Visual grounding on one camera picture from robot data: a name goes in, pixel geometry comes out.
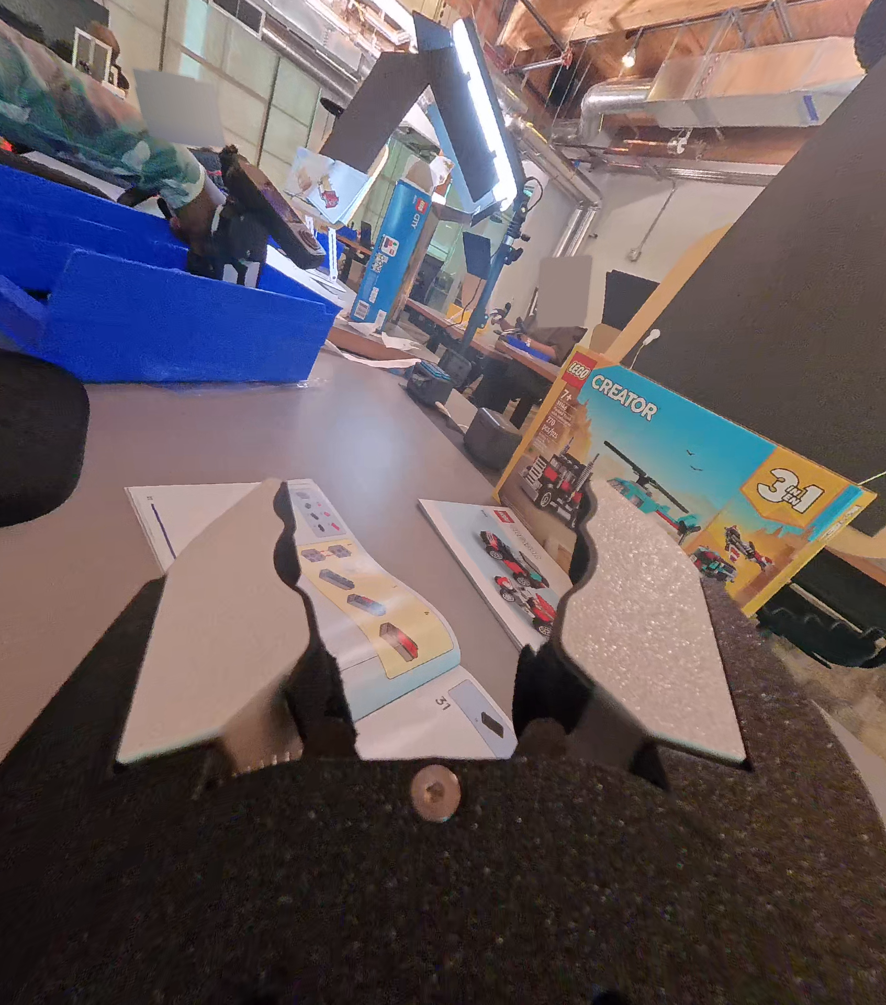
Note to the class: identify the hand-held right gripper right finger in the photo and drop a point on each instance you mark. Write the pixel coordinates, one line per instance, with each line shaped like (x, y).
(647, 628)

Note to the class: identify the white printed card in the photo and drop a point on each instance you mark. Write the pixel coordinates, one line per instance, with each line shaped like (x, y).
(325, 188)

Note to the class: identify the person's left forearm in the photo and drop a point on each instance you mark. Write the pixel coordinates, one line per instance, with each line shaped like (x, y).
(58, 102)

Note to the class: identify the teal black device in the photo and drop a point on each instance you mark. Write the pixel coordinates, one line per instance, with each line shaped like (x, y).
(428, 385)

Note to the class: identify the colourful toy set box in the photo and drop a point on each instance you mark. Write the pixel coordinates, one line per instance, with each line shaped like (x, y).
(686, 471)

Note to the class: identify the tall blue cardboard box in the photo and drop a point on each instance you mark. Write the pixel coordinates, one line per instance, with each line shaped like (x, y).
(392, 251)

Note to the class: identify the black wall panel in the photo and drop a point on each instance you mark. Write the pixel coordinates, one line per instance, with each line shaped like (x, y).
(804, 314)

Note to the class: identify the silver air duct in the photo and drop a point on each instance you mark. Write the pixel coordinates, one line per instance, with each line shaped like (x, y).
(725, 86)

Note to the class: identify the open instruction booklet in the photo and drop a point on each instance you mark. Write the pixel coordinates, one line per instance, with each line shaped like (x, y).
(403, 628)

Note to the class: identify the closed instruction booklet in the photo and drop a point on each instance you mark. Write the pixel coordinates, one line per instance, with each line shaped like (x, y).
(490, 565)

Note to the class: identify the black light flag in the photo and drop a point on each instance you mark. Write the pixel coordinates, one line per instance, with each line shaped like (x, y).
(380, 110)

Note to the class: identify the white stands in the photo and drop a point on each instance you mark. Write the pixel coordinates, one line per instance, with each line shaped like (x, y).
(330, 259)

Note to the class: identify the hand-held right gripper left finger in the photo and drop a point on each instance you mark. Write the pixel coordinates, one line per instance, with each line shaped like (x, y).
(215, 644)

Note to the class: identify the wooden edged desk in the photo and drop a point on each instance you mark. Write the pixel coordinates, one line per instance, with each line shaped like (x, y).
(505, 353)

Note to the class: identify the studio light panel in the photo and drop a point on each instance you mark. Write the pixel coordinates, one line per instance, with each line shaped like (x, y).
(482, 110)

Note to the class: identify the blue plastic bin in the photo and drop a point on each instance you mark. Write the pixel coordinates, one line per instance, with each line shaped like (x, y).
(176, 330)

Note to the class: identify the person's left hand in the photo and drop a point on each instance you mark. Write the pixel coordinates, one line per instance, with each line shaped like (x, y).
(195, 220)

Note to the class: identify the grey box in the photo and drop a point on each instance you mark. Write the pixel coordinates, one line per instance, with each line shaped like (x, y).
(491, 440)

